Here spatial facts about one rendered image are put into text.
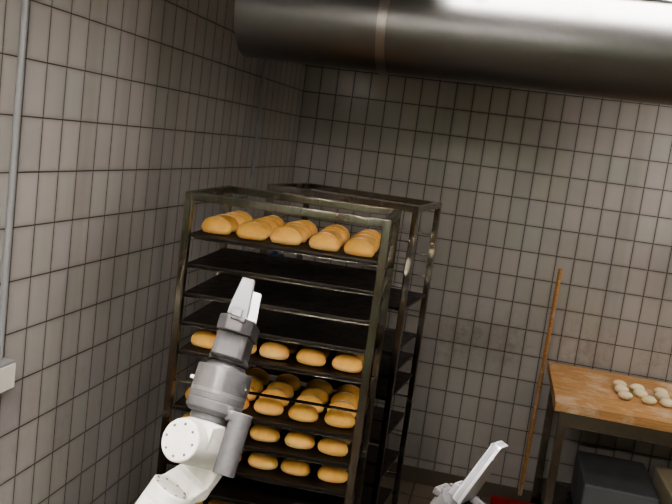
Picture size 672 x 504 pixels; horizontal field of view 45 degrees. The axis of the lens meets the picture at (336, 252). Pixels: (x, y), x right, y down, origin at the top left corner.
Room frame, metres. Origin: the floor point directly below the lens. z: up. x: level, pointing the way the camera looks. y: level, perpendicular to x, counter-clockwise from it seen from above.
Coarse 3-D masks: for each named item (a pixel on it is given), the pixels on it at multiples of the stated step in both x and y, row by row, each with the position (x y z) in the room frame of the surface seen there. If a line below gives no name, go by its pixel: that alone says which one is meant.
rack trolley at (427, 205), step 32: (288, 192) 3.28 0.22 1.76; (320, 192) 3.24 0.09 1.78; (352, 192) 3.67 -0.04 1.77; (416, 224) 3.12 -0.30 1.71; (384, 352) 3.17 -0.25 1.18; (416, 352) 3.55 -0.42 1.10; (352, 384) 3.27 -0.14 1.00; (384, 384) 3.33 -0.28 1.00; (384, 416) 3.13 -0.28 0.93; (384, 448) 3.12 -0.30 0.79
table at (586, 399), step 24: (552, 384) 4.04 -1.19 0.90; (576, 384) 4.10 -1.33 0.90; (600, 384) 4.16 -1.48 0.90; (648, 384) 4.29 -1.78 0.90; (552, 408) 4.44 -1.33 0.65; (576, 408) 3.72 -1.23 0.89; (600, 408) 3.72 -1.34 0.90; (624, 408) 3.77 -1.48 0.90; (648, 408) 3.83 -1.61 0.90; (600, 432) 3.73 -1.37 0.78; (624, 432) 3.71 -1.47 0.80; (648, 432) 3.69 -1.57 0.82; (552, 456) 3.76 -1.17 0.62; (552, 480) 3.75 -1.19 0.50
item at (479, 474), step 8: (488, 448) 0.65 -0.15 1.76; (496, 448) 0.65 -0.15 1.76; (504, 448) 0.66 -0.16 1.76; (488, 456) 0.65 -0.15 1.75; (496, 456) 0.65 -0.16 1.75; (480, 464) 0.65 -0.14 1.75; (488, 464) 0.65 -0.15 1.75; (496, 464) 0.67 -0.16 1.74; (472, 472) 0.65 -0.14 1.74; (480, 472) 0.65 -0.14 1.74; (488, 472) 0.66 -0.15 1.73; (464, 480) 0.65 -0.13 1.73; (472, 480) 0.65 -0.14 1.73; (480, 480) 0.66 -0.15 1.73; (456, 488) 0.66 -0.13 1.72; (464, 488) 0.65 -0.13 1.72; (472, 488) 0.65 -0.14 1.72; (480, 488) 0.67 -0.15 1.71; (456, 496) 0.65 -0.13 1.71; (464, 496) 0.65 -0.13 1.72; (472, 496) 0.67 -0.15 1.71
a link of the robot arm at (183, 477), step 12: (180, 468) 1.21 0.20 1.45; (192, 468) 1.21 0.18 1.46; (204, 468) 1.20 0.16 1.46; (156, 480) 1.16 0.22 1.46; (168, 480) 1.19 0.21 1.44; (180, 480) 1.20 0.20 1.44; (192, 480) 1.20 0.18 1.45; (204, 480) 1.20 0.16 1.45; (216, 480) 1.20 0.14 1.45; (156, 492) 1.14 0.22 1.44; (168, 492) 1.14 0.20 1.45; (180, 492) 1.18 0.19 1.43; (192, 492) 1.18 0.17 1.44; (204, 492) 1.19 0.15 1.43
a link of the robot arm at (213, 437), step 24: (192, 408) 1.18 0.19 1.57; (216, 408) 1.17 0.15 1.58; (240, 408) 1.20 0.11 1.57; (168, 432) 1.15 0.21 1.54; (192, 432) 1.13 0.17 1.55; (216, 432) 1.16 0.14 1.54; (240, 432) 1.16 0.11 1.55; (168, 456) 1.13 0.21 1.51; (192, 456) 1.12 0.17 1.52; (216, 456) 1.17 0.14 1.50; (240, 456) 1.16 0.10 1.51
